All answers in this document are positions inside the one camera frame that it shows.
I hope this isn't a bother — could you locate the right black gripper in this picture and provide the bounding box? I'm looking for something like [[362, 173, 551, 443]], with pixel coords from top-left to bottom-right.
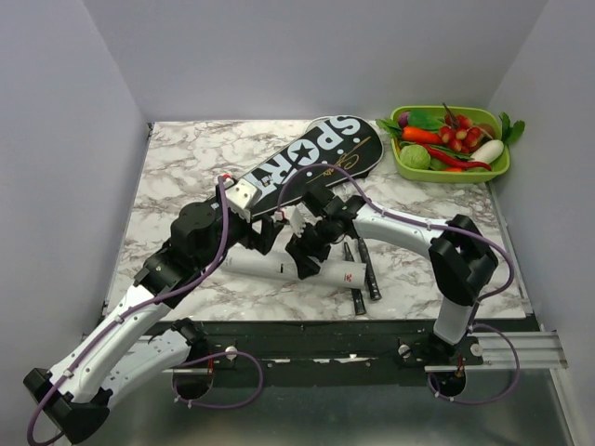
[[284, 217, 337, 281]]

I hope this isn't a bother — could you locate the white shuttlecock tube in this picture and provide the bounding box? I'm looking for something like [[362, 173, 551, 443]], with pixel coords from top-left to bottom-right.
[[220, 247, 366, 289]]

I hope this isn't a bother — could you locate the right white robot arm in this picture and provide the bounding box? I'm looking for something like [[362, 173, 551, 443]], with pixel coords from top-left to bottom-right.
[[285, 190, 498, 364]]

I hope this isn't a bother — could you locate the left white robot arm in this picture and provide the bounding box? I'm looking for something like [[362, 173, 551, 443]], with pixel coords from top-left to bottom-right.
[[23, 197, 283, 444]]

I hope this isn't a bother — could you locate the left badminton racket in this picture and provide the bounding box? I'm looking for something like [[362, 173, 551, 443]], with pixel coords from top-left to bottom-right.
[[342, 242, 366, 316]]

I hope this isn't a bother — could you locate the badminton racket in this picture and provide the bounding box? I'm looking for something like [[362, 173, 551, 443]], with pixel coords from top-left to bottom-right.
[[342, 242, 366, 316], [357, 238, 382, 302]]

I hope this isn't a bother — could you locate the right badminton racket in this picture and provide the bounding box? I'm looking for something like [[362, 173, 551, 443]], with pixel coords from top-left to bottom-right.
[[357, 238, 382, 302]]

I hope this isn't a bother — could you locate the black sport racket bag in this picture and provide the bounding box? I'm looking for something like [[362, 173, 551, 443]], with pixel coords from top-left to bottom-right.
[[238, 115, 384, 221]]

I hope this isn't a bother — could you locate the green toy cabbage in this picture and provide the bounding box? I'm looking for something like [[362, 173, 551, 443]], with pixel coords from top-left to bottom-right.
[[400, 144, 431, 170]]

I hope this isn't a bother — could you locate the orange toy carrot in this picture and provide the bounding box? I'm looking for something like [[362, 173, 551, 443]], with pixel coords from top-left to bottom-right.
[[402, 125, 443, 145]]

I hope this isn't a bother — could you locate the purple toy onion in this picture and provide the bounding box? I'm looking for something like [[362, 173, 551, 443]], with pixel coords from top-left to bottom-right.
[[397, 111, 410, 128]]

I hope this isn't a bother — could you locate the red toy chili pepper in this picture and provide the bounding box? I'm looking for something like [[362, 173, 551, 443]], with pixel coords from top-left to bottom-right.
[[422, 144, 492, 171]]

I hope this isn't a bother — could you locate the red toy cherry bunch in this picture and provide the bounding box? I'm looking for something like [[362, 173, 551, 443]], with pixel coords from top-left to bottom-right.
[[438, 104, 484, 154]]

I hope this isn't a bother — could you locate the white toy radish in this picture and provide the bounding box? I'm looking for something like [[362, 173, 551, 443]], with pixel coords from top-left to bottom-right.
[[470, 139, 505, 164]]

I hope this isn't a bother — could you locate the green plastic basket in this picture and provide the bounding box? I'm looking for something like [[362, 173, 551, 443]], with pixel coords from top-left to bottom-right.
[[389, 105, 511, 184]]

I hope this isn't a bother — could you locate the green toy leaf outside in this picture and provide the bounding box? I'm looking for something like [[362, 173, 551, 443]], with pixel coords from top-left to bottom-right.
[[498, 112, 525, 146]]

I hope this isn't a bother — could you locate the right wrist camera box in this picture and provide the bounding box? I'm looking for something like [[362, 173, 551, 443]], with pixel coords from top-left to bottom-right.
[[272, 206, 307, 237]]

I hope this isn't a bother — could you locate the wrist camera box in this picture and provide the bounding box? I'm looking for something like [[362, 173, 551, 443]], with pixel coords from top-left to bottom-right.
[[272, 206, 307, 237], [226, 178, 261, 222]]

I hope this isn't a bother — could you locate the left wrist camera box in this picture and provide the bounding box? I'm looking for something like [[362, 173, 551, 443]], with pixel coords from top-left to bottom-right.
[[226, 178, 261, 222]]

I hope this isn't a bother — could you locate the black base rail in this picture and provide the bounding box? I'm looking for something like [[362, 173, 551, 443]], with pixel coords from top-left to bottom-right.
[[139, 319, 484, 387]]

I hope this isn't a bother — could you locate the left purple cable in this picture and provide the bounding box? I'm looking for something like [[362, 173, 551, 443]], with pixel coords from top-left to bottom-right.
[[25, 174, 264, 445]]

